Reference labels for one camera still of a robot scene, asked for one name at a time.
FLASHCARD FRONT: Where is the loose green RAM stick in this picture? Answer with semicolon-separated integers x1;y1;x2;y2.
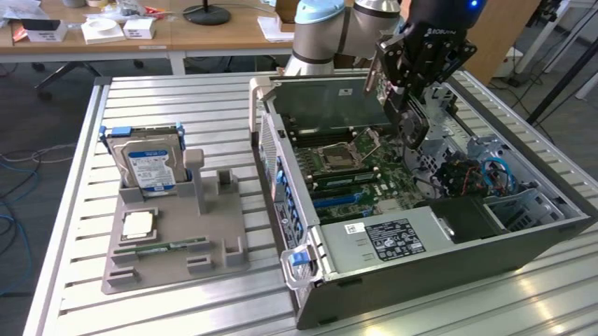
114;239;207;256

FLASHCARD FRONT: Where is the white box with black lid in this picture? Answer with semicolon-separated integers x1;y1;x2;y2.
23;18;70;43

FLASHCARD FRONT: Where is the green motherboard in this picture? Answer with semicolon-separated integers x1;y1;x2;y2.
279;113;425;223

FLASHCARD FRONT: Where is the blue floor cable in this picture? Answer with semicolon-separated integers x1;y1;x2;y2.
0;153;36;299

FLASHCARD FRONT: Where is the black green graphics card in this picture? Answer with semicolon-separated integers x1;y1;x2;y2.
363;57;434;150

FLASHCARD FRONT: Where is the black office chair base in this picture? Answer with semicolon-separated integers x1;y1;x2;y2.
31;60;104;103

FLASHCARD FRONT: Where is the blue expansion slot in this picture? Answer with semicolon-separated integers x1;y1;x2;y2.
314;195;365;215

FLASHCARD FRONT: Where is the white round holder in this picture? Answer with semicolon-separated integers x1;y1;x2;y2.
79;17;127;46

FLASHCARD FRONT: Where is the black tripod stand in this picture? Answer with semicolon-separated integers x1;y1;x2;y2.
525;0;598;125

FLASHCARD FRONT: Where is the open grey PC case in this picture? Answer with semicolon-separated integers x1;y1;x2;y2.
249;71;593;330

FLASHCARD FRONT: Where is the grey power supply unit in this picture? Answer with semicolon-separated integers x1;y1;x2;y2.
319;205;455;274

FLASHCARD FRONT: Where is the hard disk with blue bracket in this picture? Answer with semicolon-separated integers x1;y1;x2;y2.
99;121;186;194

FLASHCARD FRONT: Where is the dark green shroud panel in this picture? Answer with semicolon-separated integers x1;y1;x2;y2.
273;78;393;130

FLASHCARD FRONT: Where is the wooden cabinet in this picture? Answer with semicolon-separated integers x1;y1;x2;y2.
466;0;546;87

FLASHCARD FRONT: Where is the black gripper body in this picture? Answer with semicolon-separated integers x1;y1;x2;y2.
401;0;487;46

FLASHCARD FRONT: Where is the silver drive cage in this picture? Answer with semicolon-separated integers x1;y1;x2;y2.
410;82;478;169

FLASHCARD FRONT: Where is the white paper stack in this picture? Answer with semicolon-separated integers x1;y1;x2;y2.
257;15;298;44

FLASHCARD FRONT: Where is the white drawer unit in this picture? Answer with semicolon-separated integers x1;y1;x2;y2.
490;45;525;80

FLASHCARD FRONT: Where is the metal socket cover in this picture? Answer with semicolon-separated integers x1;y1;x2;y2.
350;127;383;159

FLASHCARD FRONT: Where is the silver CPU chip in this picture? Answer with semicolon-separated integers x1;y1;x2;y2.
120;211;156;242

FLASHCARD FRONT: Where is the CPU socket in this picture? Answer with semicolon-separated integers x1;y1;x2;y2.
317;144;361;169

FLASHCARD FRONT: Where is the grey parts rack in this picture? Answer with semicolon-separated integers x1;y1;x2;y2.
102;148;251;295

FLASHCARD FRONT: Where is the brown cardboard box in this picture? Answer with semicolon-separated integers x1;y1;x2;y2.
274;0;303;25

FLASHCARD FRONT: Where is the black lamp base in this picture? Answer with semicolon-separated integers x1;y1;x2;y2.
182;0;233;27

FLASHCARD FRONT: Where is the installed RAM stick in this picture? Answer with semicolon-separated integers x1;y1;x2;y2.
317;170;381;189

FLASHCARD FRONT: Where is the blue handle release tab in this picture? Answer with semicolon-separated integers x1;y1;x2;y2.
289;249;314;270

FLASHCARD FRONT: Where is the wooden desk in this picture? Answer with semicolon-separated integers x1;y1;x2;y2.
0;0;301;76

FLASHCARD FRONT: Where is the blue data wire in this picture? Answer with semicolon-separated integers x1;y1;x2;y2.
482;155;520;197

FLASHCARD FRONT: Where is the metal disk bay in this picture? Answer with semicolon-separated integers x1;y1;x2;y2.
483;188;569;235

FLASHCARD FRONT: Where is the grey case handle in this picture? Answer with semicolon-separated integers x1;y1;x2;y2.
279;242;325;291

